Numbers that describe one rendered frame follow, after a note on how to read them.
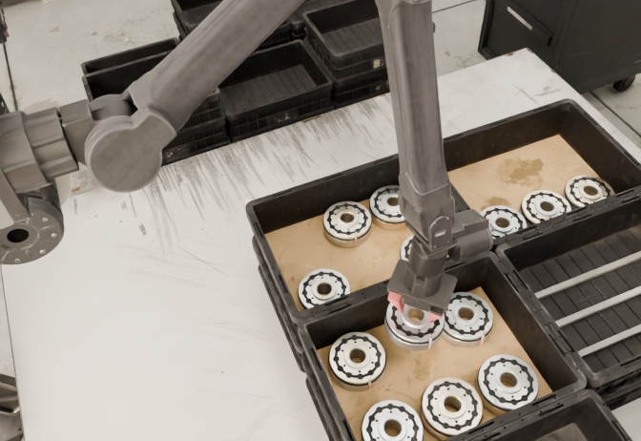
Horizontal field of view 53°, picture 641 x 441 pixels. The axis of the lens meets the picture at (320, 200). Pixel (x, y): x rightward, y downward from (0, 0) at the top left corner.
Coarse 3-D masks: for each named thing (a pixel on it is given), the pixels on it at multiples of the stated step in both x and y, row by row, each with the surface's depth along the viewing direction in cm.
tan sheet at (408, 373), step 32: (480, 288) 128; (416, 320) 124; (320, 352) 120; (416, 352) 119; (448, 352) 119; (480, 352) 119; (512, 352) 119; (384, 384) 116; (416, 384) 115; (544, 384) 114; (352, 416) 112
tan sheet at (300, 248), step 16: (368, 208) 143; (304, 224) 140; (320, 224) 140; (272, 240) 138; (288, 240) 138; (304, 240) 137; (320, 240) 137; (368, 240) 137; (384, 240) 137; (400, 240) 136; (288, 256) 135; (304, 256) 135; (320, 256) 135; (336, 256) 134; (352, 256) 134; (368, 256) 134; (384, 256) 134; (288, 272) 132; (304, 272) 132; (352, 272) 132; (368, 272) 131; (384, 272) 131; (352, 288) 129
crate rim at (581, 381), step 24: (456, 264) 120; (384, 288) 117; (336, 312) 114; (528, 312) 113; (552, 336) 109; (312, 360) 108; (576, 384) 104; (336, 408) 103; (528, 408) 101; (480, 432) 99
